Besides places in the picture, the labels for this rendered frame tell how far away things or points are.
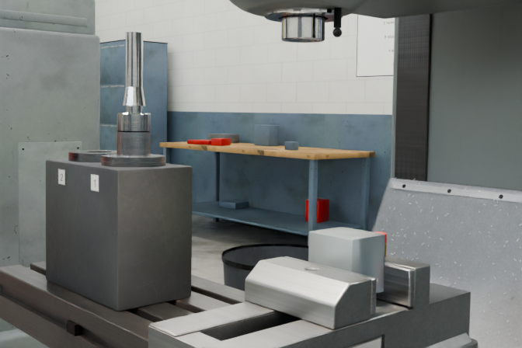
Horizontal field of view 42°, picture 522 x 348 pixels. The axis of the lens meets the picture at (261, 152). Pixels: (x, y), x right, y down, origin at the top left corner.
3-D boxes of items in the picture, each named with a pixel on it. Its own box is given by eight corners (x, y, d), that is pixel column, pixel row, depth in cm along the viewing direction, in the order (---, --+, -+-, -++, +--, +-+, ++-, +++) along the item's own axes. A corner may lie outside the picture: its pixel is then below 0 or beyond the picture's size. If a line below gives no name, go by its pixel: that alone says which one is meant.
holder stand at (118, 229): (116, 312, 89) (117, 159, 88) (44, 280, 106) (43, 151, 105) (192, 297, 97) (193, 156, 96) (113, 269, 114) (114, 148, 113)
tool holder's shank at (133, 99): (131, 113, 99) (131, 34, 98) (150, 113, 97) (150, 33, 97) (117, 113, 96) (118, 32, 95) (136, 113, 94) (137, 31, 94)
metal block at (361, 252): (350, 300, 67) (352, 239, 67) (307, 287, 72) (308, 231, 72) (384, 291, 71) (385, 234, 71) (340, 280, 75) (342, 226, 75)
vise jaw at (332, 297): (334, 330, 61) (335, 287, 61) (244, 301, 70) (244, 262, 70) (376, 318, 65) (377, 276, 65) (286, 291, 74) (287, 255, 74)
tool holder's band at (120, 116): (130, 120, 100) (130, 113, 100) (157, 120, 98) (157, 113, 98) (109, 120, 95) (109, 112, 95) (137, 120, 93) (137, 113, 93)
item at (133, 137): (130, 154, 100) (130, 120, 100) (157, 155, 98) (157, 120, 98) (109, 155, 96) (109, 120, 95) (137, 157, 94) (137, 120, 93)
